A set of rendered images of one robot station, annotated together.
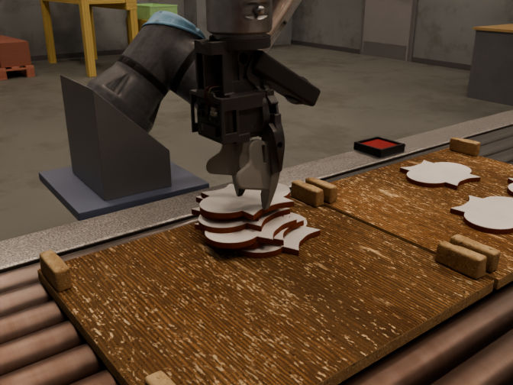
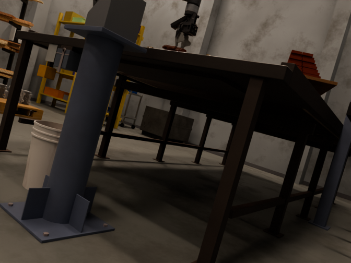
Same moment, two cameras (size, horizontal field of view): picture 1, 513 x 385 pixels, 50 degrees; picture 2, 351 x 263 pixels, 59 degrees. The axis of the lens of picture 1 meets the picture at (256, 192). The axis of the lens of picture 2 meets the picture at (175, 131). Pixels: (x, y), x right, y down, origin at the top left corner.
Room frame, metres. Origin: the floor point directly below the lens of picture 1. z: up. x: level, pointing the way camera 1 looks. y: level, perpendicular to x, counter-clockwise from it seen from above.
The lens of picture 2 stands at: (1.14, 1.78, 0.60)
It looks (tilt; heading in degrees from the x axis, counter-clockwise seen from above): 3 degrees down; 251
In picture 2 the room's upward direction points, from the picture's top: 16 degrees clockwise
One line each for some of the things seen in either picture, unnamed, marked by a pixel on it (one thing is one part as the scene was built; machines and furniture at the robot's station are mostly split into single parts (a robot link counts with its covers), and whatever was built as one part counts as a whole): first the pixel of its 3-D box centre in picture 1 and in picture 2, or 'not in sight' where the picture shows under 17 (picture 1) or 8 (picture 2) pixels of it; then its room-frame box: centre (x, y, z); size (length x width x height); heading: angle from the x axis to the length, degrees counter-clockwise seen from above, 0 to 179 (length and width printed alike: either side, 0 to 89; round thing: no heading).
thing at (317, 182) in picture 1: (321, 189); not in sight; (0.80, -0.10, 0.95); 0.06 x 0.02 x 0.03; 37
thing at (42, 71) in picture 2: not in sight; (49, 61); (1.36, -0.56, 0.74); 0.09 x 0.08 x 0.24; 127
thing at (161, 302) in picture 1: (261, 280); not in sight; (0.56, -0.01, 0.93); 0.41 x 0.35 x 0.02; 128
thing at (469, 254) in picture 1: (460, 258); not in sight; (0.57, -0.24, 0.95); 0.06 x 0.02 x 0.03; 38
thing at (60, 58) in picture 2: not in sight; (67, 60); (1.25, -0.42, 0.77); 0.14 x 0.11 x 0.18; 127
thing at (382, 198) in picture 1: (466, 198); not in sight; (0.81, -0.34, 0.93); 0.41 x 0.35 x 0.02; 127
